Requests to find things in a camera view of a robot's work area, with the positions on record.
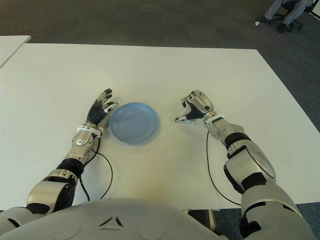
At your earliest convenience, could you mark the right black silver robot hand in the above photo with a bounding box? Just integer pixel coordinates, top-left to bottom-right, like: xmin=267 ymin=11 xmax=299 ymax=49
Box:
xmin=174 ymin=89 xmax=217 ymax=123

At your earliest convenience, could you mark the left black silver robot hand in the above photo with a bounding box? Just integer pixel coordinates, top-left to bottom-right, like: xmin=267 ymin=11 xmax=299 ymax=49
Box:
xmin=86 ymin=87 xmax=119 ymax=127

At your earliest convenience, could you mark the blue round plate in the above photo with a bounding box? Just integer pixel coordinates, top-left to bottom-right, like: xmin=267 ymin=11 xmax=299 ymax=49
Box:
xmin=109 ymin=101 xmax=160 ymax=146

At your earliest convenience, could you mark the white side table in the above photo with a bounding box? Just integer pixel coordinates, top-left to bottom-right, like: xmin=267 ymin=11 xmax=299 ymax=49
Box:
xmin=0 ymin=35 xmax=32 ymax=68

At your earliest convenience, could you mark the grey robot torso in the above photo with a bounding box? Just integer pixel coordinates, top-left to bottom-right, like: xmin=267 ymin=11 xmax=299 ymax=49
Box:
xmin=14 ymin=196 xmax=230 ymax=240

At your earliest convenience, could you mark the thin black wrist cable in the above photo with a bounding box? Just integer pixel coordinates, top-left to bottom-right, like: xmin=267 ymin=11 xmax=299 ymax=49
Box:
xmin=206 ymin=130 xmax=243 ymax=207
xmin=92 ymin=136 xmax=114 ymax=200

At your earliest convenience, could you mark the thick dark arm cable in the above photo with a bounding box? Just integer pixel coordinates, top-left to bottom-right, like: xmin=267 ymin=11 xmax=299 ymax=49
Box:
xmin=78 ymin=175 xmax=91 ymax=202

